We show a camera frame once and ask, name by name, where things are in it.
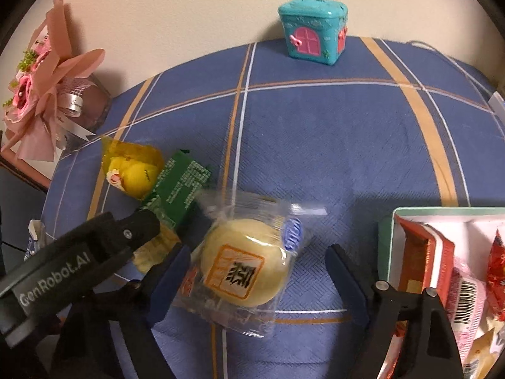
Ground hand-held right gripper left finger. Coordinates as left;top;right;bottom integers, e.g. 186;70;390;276
51;244;193;379

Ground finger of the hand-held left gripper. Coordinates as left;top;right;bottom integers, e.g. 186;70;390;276
112;209;160;259

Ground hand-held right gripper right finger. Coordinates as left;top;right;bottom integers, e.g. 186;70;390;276
325;244;464;379

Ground pale yellow snack packet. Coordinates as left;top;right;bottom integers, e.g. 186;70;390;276
132;227;182;275

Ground clear round pastry packet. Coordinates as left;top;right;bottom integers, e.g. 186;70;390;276
171;189;328;340

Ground white tray with teal rim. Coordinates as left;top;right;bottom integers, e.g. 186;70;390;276
378;206;505;379

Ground red gold-patterned snack packet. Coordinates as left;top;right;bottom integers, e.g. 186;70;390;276
486;233;505;318

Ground red cartoon snack packet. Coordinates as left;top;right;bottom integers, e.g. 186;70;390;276
179;266;200;298

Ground green snack packet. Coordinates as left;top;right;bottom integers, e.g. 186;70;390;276
142;149;211;230

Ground red box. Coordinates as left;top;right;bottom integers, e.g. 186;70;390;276
395;219;454;312

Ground barcoded snack packet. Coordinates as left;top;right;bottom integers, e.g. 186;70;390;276
450;261;489;348

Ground blue plaid cloth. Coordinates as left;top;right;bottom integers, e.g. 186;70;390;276
41;37;505;379

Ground pink flower bouquet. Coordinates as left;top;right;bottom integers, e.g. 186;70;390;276
0;0;111;162

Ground white power strip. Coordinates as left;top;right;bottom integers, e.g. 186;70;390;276
488;92;505;122

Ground teal house-shaped box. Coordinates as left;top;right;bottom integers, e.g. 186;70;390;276
278;0;351;66

